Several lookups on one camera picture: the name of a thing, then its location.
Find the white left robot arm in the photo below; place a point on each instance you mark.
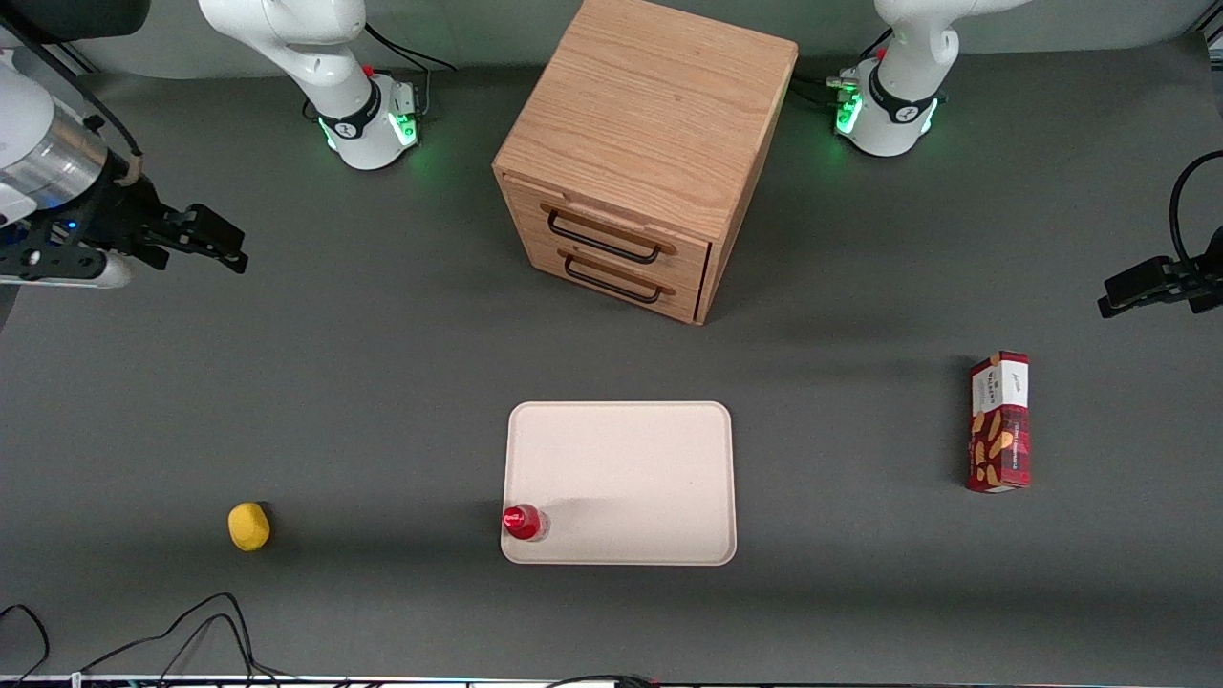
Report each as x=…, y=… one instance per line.
x=908, y=38

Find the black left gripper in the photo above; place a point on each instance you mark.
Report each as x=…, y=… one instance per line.
x=1206, y=279

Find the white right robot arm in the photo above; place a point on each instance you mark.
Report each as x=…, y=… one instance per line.
x=287, y=38

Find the red cookie box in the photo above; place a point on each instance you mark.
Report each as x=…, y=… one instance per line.
x=1000, y=425

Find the cream rectangular plastic tray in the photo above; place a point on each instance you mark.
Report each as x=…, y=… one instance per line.
x=621, y=478

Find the yellow lemon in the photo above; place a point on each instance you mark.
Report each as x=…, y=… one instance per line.
x=248, y=526

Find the red capped small bottle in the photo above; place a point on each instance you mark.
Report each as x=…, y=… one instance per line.
x=523, y=522

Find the wooden drawer front panel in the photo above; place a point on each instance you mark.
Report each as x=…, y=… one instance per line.
x=621, y=287

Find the light wooden drawer cabinet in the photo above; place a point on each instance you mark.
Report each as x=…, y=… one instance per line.
x=659, y=105

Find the aluminium frame profile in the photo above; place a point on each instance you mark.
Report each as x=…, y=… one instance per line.
x=1213, y=36

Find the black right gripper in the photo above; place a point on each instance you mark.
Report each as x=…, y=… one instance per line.
x=117, y=215

